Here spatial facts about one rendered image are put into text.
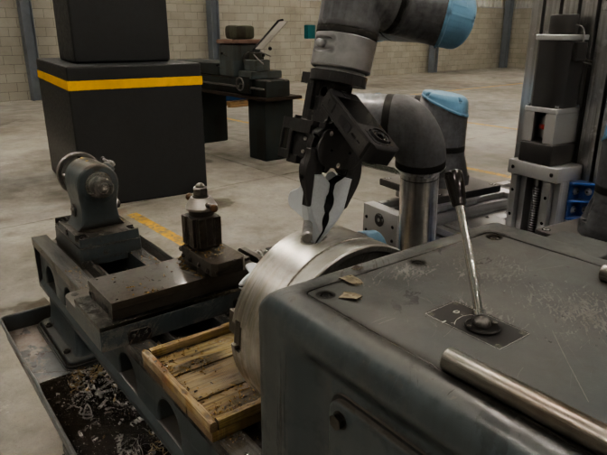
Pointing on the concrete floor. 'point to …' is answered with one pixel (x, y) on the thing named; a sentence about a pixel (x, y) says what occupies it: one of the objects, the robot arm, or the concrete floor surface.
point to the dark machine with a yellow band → (124, 97)
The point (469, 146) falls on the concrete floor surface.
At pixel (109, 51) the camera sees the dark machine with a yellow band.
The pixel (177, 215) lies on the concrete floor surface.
